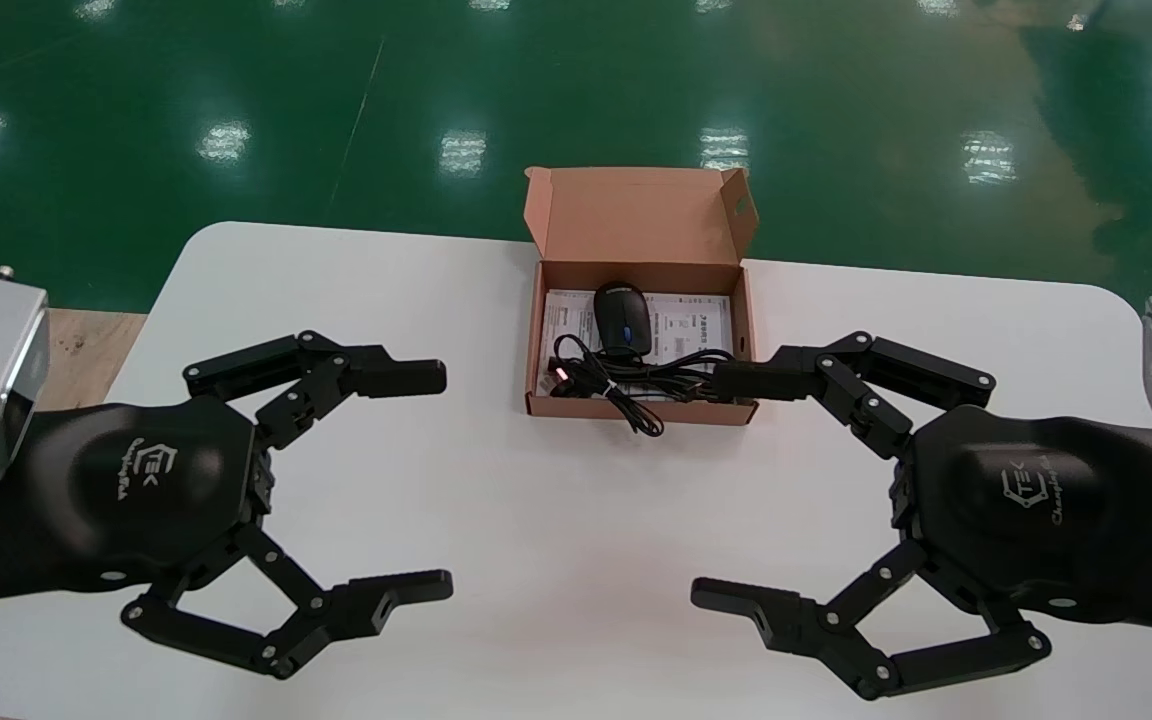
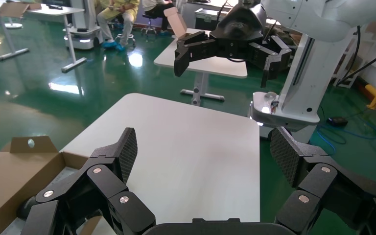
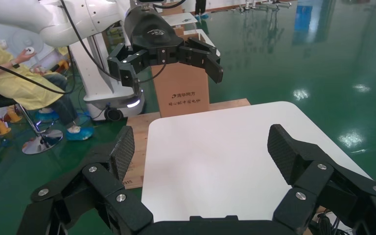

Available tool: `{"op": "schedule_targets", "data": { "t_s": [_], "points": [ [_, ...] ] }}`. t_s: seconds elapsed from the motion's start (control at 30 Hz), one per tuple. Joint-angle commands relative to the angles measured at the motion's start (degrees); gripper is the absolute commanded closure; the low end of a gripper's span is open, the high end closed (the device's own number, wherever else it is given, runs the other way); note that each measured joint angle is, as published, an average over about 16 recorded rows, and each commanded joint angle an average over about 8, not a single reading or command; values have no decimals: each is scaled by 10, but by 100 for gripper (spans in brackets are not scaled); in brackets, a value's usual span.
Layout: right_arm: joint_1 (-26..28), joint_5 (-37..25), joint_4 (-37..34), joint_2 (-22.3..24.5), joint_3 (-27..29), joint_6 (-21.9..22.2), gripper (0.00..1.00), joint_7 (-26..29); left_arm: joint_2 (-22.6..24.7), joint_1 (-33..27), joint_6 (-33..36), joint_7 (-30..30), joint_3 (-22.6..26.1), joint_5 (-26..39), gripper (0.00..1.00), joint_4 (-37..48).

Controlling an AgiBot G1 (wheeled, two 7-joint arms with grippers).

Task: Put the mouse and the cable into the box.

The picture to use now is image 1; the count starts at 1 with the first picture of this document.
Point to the white printed instruction sheet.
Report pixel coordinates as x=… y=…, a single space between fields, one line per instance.
x=691 y=320

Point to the brown cardboard storage box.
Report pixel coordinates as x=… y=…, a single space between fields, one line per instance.
x=636 y=215

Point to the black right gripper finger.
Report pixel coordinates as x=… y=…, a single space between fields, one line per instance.
x=766 y=378

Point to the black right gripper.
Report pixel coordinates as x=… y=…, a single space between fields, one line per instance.
x=1036 y=500

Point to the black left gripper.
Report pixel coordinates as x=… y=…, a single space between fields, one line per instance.
x=136 y=480

